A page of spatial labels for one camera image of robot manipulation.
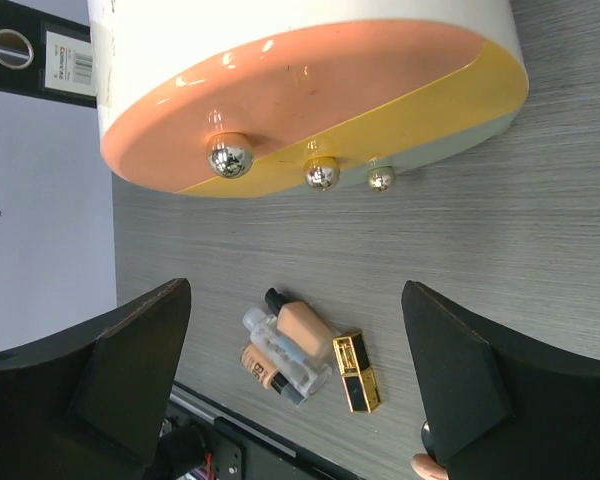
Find clear plastic bottle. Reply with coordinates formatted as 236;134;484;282
242;307;332;397

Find BB cream tube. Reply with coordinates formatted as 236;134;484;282
240;343;306;407

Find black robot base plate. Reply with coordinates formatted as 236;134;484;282
143;382;359;480

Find black round jar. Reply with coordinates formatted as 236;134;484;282
420;421;435;454

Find yellow drawer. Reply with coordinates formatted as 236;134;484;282
185;42;529;198

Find beige foundation bottle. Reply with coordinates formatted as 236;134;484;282
264;288;335;363

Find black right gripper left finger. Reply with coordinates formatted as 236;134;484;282
0;278;191;479

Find gold black lipstick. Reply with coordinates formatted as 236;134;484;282
333;330;381;413

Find black lever arch binder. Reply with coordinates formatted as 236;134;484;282
0;1;96;108

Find white round drawer organizer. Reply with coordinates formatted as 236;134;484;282
88;1;529;198

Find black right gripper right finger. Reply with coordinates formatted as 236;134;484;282
402;281;600;479

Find pink powder puff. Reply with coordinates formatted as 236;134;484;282
411;453;449;480

